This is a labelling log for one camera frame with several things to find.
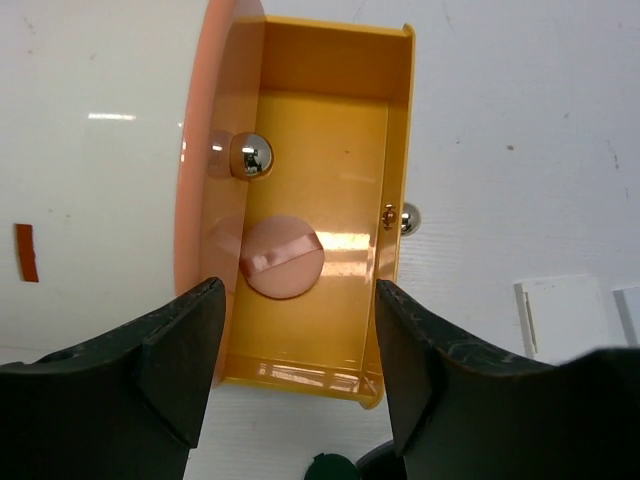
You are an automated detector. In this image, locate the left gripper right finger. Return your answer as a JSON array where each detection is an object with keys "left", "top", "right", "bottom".
[{"left": 375, "top": 280, "right": 639, "bottom": 479}]

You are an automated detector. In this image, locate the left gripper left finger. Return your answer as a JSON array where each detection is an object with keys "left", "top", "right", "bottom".
[{"left": 1, "top": 278, "right": 226, "bottom": 479}]

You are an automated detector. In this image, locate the dark green puff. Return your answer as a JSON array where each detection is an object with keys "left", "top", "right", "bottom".
[{"left": 303, "top": 453, "right": 360, "bottom": 480}]

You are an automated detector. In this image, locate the pink puff with strap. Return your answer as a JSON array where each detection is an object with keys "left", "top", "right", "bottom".
[{"left": 240, "top": 215, "right": 325, "bottom": 300}]

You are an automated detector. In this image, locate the yellow drawer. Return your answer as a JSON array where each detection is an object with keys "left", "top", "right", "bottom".
[{"left": 199, "top": 16, "right": 415, "bottom": 409}]

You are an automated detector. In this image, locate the black square compact case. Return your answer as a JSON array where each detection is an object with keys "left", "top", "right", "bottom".
[{"left": 356, "top": 440, "right": 407, "bottom": 480}]

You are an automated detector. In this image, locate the white square compact left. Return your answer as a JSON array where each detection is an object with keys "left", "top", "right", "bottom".
[{"left": 514, "top": 275, "right": 609, "bottom": 364}]

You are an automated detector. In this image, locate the white square compact with gold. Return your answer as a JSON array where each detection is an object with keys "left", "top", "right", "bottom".
[{"left": 613, "top": 286, "right": 640, "bottom": 347}]

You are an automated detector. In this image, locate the cream round drawer organizer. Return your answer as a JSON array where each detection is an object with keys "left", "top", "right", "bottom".
[{"left": 1, "top": 1, "right": 264, "bottom": 363}]

